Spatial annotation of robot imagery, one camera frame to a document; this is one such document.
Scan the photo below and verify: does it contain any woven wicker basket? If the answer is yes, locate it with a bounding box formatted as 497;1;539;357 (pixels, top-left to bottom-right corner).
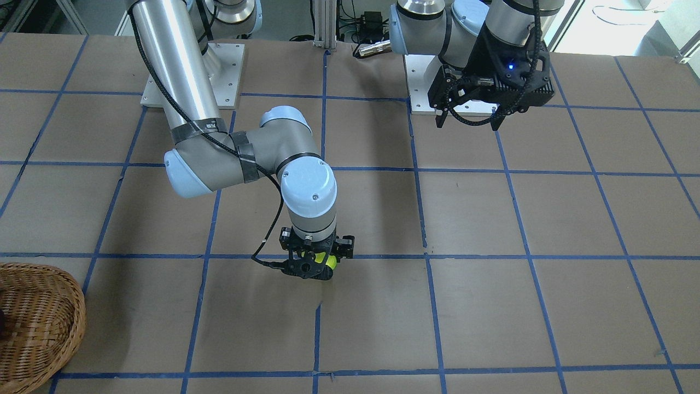
1;263;86;393

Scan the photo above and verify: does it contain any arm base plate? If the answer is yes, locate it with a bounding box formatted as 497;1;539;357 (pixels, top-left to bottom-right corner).
142;42;244;119
404;54;498;115

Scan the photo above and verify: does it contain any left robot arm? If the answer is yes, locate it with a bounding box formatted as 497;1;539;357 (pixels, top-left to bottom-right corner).
388;1;563;131

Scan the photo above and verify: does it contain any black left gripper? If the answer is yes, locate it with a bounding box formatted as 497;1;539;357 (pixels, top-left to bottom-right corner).
428;26;555;131

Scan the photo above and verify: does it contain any green apple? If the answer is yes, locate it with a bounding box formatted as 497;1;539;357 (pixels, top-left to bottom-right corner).
313;252;338;270

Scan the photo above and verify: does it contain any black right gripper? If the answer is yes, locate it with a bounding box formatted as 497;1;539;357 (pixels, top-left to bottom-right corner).
278;227;355;280

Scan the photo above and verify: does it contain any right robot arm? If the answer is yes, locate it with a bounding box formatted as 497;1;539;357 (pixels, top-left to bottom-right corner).
125;1;354;280

